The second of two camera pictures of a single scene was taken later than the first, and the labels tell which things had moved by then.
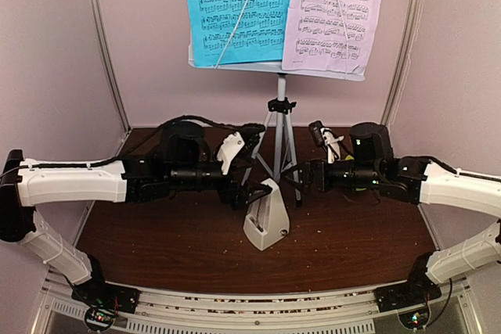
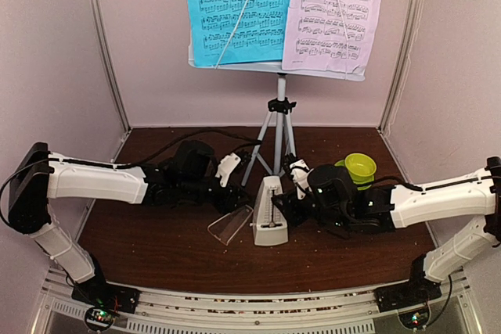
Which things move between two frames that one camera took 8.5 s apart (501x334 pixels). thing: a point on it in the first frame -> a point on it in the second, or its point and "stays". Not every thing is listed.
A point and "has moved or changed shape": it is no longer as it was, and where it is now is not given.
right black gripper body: x=318 y=165 -> x=297 y=217
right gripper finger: x=294 y=176 -> x=280 y=201
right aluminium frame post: x=412 y=29 stays
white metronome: x=267 y=221 has moved or changed shape
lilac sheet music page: x=333 y=9 stays
